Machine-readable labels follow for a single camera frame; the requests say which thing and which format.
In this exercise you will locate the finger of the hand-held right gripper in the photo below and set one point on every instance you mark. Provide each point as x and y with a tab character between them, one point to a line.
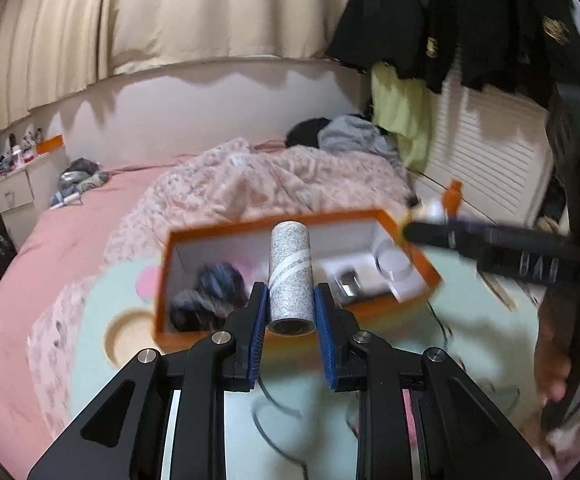
440	235

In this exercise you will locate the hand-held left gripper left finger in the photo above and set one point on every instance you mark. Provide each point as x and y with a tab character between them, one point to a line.
256	345

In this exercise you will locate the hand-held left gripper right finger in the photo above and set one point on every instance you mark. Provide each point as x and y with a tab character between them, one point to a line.
322	345

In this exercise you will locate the black lace cloth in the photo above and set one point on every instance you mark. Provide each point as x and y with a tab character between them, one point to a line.
210	285

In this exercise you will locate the silver glitter tube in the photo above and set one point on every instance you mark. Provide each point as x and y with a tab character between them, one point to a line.
290	270

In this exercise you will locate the orange cardboard box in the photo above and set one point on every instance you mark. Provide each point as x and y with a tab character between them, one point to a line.
340	232

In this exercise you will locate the person's right hand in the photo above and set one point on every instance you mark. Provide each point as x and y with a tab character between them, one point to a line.
552	350

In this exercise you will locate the orange bottle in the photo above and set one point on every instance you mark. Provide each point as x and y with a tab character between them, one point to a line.
452	200

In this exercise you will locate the white round object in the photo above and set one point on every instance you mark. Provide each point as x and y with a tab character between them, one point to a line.
392	262

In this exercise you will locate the small silver object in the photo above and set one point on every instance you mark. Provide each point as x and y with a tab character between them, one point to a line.
348	282

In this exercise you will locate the white louvered door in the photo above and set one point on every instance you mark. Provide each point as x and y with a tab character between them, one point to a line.
490	150

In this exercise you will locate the mint green bed tray table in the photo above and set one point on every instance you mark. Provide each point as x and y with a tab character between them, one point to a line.
470	340

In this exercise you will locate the yellow-green garment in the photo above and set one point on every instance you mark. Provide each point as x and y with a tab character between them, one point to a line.
405	120

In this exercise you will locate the grey garment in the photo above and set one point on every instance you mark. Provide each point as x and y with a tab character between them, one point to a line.
355	135

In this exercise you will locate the black garment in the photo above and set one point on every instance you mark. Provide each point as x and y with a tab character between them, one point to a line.
305	132

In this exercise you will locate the pink floral blanket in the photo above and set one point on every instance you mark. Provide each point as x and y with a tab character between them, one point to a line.
270	175

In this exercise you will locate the black hanging clothes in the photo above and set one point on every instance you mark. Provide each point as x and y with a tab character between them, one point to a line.
495	10

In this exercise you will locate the pink bed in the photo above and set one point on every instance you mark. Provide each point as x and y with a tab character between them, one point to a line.
45	260

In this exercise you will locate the blue white patterned cloth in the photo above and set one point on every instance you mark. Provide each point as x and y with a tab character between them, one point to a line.
70	192

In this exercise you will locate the grey knit bundle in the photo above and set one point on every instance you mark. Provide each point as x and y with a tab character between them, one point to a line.
82	170

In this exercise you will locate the white nightstand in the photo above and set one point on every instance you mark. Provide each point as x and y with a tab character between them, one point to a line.
15	195

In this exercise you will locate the small orange box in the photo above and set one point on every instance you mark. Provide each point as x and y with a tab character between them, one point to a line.
50	145

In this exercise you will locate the beige curtain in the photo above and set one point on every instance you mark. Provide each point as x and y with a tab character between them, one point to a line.
170	10

